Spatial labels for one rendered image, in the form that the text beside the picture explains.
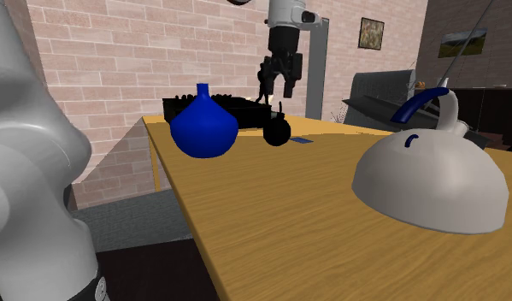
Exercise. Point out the grey door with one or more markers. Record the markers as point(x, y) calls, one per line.
point(317, 71)

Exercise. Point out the thin grey rod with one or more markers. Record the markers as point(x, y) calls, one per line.
point(468, 43)

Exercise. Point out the black round teapot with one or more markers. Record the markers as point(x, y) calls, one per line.
point(276, 131)

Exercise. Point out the grey sofa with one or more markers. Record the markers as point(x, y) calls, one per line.
point(378, 93)

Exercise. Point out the black flat box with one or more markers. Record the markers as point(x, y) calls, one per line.
point(249, 111)

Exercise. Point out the dark framed wall picture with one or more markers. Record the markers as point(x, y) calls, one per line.
point(371, 34)

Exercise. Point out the dark robot stand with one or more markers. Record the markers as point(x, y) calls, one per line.
point(164, 275)

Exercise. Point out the small blue flat card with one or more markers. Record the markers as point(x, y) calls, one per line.
point(301, 140)

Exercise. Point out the wooden table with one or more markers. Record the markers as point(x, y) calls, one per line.
point(289, 225)

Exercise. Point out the landscape wall picture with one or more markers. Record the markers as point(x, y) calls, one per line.
point(463, 43)

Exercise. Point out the blue round vase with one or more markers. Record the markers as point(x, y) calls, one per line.
point(203, 125)

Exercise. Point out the dark sideboard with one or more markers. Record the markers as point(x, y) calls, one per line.
point(495, 110)

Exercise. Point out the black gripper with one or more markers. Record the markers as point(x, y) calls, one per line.
point(284, 41)

